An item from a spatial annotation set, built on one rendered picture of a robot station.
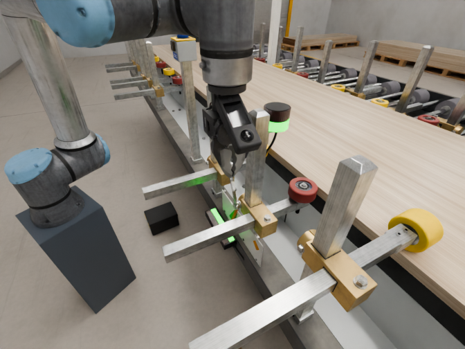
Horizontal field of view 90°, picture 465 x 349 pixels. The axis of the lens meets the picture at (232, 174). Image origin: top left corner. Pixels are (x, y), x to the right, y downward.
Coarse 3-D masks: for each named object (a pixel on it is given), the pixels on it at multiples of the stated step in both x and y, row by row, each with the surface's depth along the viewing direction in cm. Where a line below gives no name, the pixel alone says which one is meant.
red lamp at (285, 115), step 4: (264, 108) 51; (268, 112) 50; (272, 112) 50; (276, 112) 50; (280, 112) 49; (284, 112) 50; (288, 112) 50; (272, 116) 50; (276, 116) 50; (280, 116) 50; (284, 116) 50; (288, 116) 51; (272, 120) 51; (276, 120) 51; (280, 120) 51; (284, 120) 51
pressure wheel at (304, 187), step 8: (296, 184) 67; (304, 184) 66; (312, 184) 67; (288, 192) 68; (296, 192) 64; (304, 192) 64; (312, 192) 64; (296, 200) 66; (304, 200) 65; (312, 200) 66
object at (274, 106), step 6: (270, 102) 53; (276, 102) 53; (282, 102) 53; (270, 108) 51; (276, 108) 51; (282, 108) 51; (288, 108) 51; (270, 120) 51; (270, 132) 53; (276, 132) 56; (270, 144) 58
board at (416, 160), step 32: (192, 64) 186; (256, 64) 186; (256, 96) 127; (288, 96) 127; (320, 96) 127; (352, 96) 127; (288, 128) 97; (320, 128) 97; (352, 128) 97; (384, 128) 97; (416, 128) 97; (288, 160) 78; (320, 160) 78; (384, 160) 78; (416, 160) 78; (448, 160) 78; (320, 192) 67; (384, 192) 65; (416, 192) 65; (448, 192) 65; (384, 224) 56; (448, 224) 56; (416, 256) 49; (448, 256) 49; (448, 288) 44
